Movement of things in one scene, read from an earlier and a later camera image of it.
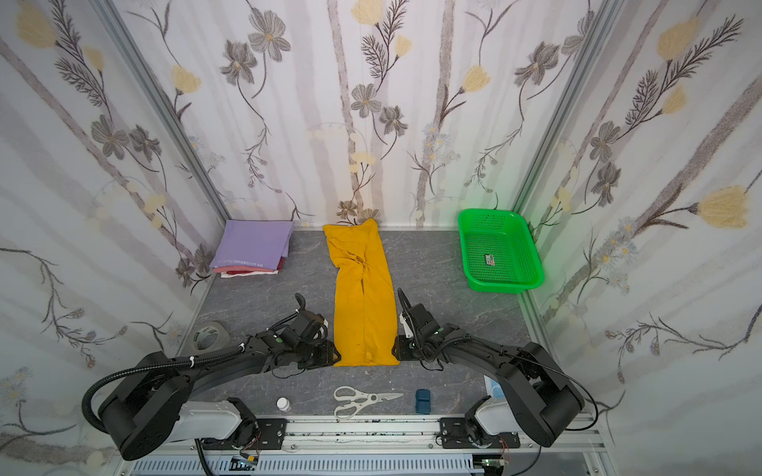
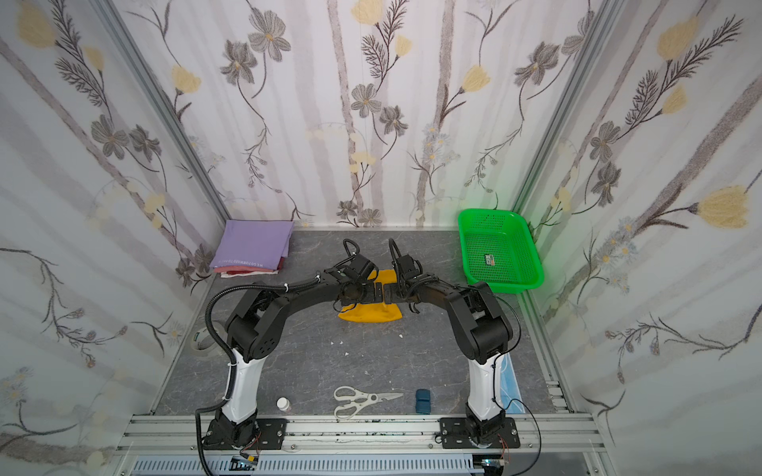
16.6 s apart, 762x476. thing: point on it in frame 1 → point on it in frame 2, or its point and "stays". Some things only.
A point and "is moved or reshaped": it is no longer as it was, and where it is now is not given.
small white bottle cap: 283,404 stays
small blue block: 423,401 stays
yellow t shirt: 365,320 is moved or reshaped
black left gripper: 321,349 → 369,292
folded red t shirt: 247,271 stays
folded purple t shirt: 257,244 stays
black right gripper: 406,343 → 396,292
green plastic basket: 500,251 stays
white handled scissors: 357,400 stays
